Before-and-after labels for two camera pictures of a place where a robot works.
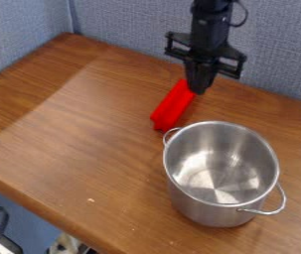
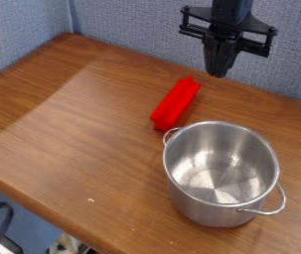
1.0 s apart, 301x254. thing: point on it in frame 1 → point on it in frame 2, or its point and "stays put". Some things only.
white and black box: x=5 y=246 stays put
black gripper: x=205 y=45 → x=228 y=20
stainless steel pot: x=222 y=170 stays put
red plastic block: x=173 y=106 stays put
